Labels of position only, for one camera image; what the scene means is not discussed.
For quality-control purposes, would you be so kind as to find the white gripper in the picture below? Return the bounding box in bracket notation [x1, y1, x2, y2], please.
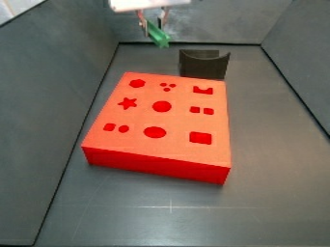
[109, 0, 191, 37]

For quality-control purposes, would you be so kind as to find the green star-profile bar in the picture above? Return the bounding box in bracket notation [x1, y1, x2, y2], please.
[147, 21, 170, 48]

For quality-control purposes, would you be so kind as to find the black L-shaped fixture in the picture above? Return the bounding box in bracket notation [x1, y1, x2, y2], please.
[179, 49, 231, 80]

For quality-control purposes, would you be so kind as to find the red shape-sorter block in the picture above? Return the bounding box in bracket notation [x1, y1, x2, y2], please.
[82, 72, 233, 184]

